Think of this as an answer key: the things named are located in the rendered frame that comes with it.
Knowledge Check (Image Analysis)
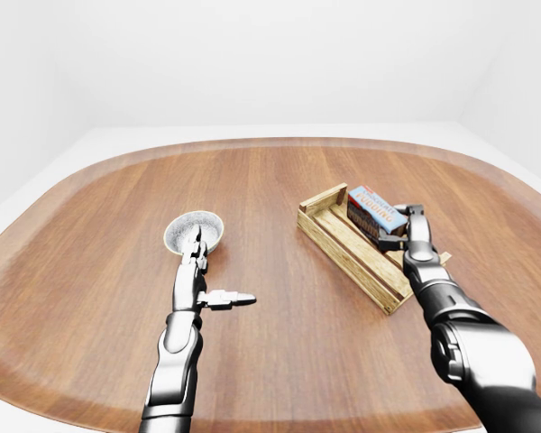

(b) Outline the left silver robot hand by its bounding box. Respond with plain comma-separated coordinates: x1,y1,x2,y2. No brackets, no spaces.
172,225,258,314

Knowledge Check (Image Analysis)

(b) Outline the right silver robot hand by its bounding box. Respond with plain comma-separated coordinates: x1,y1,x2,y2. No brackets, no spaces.
376,203,436,263

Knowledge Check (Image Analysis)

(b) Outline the chocolate pudding box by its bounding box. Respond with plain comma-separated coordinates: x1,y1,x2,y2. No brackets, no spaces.
345,184,409,247

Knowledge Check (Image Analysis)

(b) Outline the wooden slat tray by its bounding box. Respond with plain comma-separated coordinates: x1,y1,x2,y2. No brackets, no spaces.
296,181,453,317

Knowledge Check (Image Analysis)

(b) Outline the speckled white bowl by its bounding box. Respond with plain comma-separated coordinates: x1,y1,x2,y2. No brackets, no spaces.
162,209,225,256

